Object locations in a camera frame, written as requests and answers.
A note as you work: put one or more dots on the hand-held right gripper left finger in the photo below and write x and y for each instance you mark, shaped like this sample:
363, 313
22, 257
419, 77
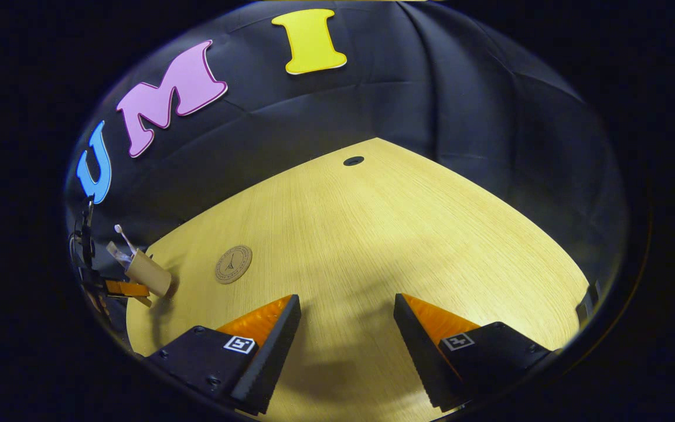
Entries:
276, 351

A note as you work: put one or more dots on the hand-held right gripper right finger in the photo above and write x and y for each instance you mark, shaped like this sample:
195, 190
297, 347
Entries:
419, 357

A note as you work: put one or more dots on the pale pink toothbrush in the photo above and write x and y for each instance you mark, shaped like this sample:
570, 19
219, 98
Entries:
125, 238

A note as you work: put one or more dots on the round tan coaster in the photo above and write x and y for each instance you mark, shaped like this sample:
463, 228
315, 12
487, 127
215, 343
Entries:
234, 264

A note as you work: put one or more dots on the black backdrop cloth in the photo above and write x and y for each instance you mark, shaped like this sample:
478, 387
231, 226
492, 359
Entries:
372, 88

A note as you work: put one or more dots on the beige cup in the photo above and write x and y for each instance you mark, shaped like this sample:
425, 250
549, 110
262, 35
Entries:
150, 274

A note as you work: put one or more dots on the yellow wooden desktop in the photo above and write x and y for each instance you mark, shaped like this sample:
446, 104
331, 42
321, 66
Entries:
372, 234

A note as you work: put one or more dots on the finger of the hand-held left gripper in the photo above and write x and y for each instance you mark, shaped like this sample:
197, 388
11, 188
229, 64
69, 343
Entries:
126, 288

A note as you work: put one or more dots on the white toothpaste tube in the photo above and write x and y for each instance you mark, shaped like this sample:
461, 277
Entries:
118, 253

